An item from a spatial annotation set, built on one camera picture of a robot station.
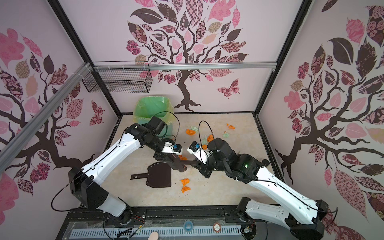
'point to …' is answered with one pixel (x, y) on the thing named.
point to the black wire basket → (129, 76)
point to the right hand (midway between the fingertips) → (194, 160)
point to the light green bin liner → (148, 107)
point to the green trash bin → (163, 134)
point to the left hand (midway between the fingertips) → (172, 154)
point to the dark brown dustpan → (159, 175)
